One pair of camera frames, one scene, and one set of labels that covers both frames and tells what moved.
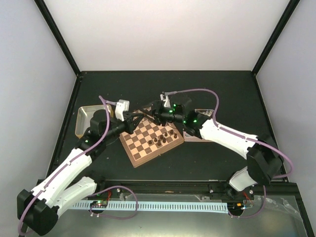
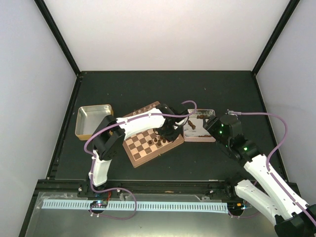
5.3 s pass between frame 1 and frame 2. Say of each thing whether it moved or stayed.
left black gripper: moved
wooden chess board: stayed
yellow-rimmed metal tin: stayed
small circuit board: stayed
